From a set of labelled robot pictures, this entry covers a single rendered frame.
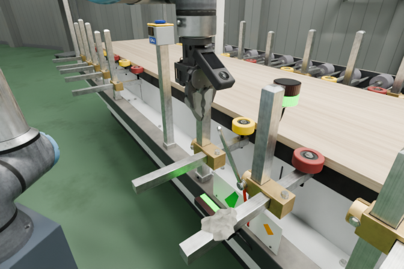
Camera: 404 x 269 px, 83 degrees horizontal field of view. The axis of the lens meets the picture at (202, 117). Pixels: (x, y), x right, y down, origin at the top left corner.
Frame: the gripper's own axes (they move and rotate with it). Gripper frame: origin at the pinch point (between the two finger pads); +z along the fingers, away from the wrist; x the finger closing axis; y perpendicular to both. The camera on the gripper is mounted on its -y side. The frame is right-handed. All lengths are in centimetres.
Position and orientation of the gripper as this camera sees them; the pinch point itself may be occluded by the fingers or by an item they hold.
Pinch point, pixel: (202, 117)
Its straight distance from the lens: 59.9
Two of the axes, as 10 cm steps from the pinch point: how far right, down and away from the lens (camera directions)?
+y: -5.9, -3.6, 7.3
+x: -8.1, 2.6, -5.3
